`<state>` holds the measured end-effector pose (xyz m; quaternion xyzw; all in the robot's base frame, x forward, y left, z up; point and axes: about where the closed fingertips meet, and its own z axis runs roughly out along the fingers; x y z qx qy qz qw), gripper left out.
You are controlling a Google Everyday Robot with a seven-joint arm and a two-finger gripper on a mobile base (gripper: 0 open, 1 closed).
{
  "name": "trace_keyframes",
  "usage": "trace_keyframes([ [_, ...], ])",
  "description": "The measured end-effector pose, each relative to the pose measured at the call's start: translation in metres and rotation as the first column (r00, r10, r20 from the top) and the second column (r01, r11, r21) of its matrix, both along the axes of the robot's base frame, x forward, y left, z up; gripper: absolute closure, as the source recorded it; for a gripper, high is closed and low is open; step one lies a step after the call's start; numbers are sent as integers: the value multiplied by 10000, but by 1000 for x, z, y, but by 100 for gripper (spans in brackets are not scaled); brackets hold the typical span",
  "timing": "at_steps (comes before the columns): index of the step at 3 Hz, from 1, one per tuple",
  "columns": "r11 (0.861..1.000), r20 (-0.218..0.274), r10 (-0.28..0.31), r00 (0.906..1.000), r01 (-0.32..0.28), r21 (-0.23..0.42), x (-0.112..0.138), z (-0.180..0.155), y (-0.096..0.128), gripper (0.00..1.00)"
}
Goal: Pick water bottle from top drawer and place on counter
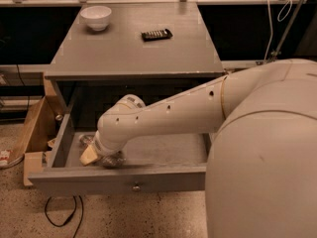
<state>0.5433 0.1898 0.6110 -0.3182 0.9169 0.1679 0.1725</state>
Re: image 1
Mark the brown cardboard box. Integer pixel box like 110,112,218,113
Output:
9,79,63,186

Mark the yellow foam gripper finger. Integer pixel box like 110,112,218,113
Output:
79,145,100,166

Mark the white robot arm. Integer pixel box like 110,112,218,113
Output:
80,59,317,238

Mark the white hanging cable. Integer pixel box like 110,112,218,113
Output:
262,0,294,64

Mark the grey open top drawer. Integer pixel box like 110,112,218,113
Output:
28,105,211,196

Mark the grey wooden cabinet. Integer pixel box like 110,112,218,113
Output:
46,2,224,109

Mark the white ceramic bowl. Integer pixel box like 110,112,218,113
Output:
80,6,112,31

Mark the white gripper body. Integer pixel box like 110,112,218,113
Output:
92,132,126,156

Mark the round metal drawer knob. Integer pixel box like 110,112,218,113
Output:
132,182,141,192

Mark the slanted metal pole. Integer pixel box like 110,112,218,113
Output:
264,0,306,63

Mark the red white packet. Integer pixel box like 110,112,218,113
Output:
0,150,12,167

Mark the clear plastic water bottle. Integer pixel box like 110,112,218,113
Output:
78,135,125,169

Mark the black remote control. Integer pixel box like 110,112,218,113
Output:
141,29,172,42

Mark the black floor cable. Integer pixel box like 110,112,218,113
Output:
44,195,85,238

